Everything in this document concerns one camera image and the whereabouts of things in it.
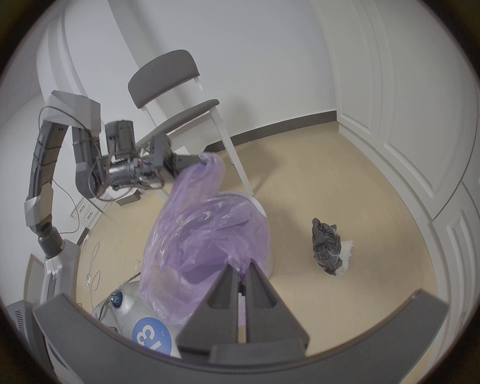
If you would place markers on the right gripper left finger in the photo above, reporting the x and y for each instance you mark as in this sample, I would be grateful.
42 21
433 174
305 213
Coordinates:
221 322

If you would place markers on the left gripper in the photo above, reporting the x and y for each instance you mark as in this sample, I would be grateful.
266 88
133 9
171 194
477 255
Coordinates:
123 174

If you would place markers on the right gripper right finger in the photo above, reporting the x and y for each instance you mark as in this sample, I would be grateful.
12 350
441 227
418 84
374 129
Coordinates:
270 322

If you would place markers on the purple plastic bag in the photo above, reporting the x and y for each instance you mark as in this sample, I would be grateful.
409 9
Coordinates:
195 232

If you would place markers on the black plastic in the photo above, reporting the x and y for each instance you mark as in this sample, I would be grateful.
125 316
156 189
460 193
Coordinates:
326 247

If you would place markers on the white printed wrapper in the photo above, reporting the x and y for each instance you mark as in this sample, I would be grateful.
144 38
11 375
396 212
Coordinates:
347 255

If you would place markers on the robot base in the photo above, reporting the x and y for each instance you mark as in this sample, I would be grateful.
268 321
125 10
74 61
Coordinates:
127 307

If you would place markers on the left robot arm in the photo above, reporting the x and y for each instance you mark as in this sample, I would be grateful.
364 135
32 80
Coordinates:
50 150

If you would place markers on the white trash bin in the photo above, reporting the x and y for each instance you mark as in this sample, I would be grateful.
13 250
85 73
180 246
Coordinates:
270 264

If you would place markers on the white chair grey cushions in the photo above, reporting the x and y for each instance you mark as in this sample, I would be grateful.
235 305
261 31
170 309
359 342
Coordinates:
161 75

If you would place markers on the white chest of drawers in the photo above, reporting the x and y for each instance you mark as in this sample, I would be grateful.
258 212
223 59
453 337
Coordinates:
88 213

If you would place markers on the white wardrobe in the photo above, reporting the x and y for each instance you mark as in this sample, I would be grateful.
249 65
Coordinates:
412 112

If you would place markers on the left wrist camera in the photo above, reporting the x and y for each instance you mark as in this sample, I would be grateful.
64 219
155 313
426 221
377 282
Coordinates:
161 148

